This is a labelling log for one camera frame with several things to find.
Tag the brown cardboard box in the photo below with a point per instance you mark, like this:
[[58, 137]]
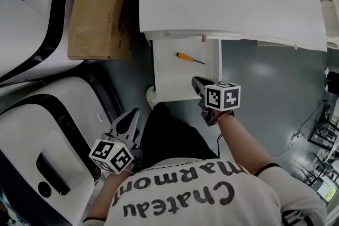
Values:
[[98, 8]]

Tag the black trousers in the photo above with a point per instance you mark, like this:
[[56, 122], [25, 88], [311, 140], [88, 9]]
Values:
[[169, 137]]

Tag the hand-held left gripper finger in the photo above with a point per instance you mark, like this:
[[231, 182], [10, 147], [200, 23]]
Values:
[[129, 116]]

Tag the white drawer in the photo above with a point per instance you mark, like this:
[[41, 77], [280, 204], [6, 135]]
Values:
[[180, 79]]

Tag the white printed t-shirt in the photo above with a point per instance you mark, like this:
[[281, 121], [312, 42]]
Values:
[[198, 206]]

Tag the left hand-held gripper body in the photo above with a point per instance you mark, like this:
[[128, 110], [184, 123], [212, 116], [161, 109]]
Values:
[[111, 156]]

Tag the white shelf unit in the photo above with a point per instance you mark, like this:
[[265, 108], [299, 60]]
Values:
[[329, 18]]

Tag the person's right forearm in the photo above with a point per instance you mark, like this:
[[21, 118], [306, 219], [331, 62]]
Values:
[[241, 140]]

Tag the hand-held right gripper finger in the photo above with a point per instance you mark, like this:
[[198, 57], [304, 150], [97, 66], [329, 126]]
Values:
[[200, 86]]

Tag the white black-trimmed machine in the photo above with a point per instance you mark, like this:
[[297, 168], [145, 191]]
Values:
[[29, 21], [39, 145]]

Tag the person's left forearm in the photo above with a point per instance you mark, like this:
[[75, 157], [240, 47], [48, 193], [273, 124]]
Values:
[[106, 193]]

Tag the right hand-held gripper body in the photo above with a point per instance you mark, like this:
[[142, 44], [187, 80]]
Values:
[[222, 96]]

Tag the black metal rack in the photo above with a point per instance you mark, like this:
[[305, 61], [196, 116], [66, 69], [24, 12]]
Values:
[[324, 127]]

